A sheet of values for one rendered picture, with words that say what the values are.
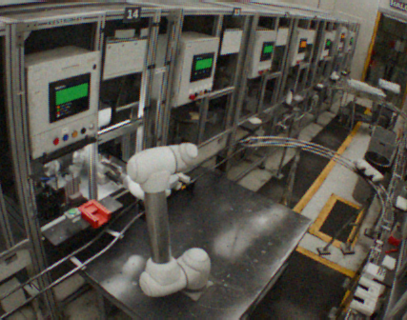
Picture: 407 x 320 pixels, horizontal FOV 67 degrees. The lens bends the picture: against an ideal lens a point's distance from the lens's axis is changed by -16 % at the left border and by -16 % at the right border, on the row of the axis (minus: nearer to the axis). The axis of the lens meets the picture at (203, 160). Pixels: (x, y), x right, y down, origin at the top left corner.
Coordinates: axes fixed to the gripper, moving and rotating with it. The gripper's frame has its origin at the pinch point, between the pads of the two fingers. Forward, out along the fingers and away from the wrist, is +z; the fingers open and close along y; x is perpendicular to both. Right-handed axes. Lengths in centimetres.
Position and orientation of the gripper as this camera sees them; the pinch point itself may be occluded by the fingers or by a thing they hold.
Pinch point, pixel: (105, 167)
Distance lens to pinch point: 233.1
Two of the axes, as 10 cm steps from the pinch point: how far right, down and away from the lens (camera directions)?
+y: 1.5, -8.6, -4.9
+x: -5.7, 3.4, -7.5
